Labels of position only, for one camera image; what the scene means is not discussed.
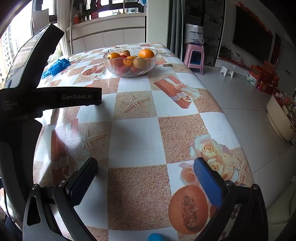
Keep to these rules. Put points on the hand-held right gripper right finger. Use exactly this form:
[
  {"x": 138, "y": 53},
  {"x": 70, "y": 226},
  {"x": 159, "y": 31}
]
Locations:
[{"x": 208, "y": 183}]

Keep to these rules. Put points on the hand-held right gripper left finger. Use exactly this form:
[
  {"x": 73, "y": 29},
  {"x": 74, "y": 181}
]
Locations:
[{"x": 82, "y": 178}]

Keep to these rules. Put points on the red tomato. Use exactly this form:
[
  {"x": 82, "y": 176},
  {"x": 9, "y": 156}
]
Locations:
[{"x": 123, "y": 68}]

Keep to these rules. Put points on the clear glass bowl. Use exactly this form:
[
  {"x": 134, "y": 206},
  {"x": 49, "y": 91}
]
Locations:
[{"x": 129, "y": 71}]

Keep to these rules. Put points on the pale yellow pear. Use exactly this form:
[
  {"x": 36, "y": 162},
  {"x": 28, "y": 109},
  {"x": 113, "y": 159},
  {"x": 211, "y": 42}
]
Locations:
[{"x": 140, "y": 63}]

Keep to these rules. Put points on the crumpled blue disposable gloves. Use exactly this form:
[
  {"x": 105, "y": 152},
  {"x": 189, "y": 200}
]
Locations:
[{"x": 56, "y": 66}]

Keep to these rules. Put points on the printed checkered tablecloth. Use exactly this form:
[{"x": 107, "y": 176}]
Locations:
[{"x": 134, "y": 143}]

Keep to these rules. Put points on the large orange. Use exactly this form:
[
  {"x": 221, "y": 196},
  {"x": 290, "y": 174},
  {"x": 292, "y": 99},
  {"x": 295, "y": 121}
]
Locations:
[
  {"x": 113, "y": 56},
  {"x": 146, "y": 53}
]

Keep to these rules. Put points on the white low cabinet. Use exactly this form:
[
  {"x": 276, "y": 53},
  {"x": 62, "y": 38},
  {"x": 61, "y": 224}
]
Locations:
[{"x": 108, "y": 34}]

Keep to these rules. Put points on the brown wrinkled fruit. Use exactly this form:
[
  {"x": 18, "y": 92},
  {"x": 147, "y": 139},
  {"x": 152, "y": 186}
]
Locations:
[{"x": 123, "y": 53}]

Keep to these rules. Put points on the small orange mandarin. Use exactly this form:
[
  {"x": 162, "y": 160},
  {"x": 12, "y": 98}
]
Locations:
[{"x": 129, "y": 61}]

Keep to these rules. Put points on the small white step stool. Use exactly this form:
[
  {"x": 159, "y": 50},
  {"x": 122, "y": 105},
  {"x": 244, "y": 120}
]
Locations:
[{"x": 227, "y": 70}]

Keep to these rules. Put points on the white television stand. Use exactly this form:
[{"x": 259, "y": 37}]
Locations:
[{"x": 233, "y": 66}]

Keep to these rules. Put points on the stack of red gift boxes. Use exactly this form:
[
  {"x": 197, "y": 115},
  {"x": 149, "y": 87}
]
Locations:
[{"x": 266, "y": 77}]

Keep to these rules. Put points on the pink plastic stool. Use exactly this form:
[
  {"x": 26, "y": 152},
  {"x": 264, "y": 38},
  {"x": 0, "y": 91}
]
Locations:
[{"x": 195, "y": 58}]

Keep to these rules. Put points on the white shopping bag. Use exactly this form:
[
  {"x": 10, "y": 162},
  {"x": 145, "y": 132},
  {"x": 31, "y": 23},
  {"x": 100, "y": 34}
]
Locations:
[{"x": 194, "y": 34}]

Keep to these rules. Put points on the grey curtain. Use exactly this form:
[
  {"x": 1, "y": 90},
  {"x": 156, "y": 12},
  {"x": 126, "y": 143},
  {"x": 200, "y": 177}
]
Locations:
[{"x": 174, "y": 25}]

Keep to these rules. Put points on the black wall television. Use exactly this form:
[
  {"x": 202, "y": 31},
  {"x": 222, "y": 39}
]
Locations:
[{"x": 252, "y": 34}]

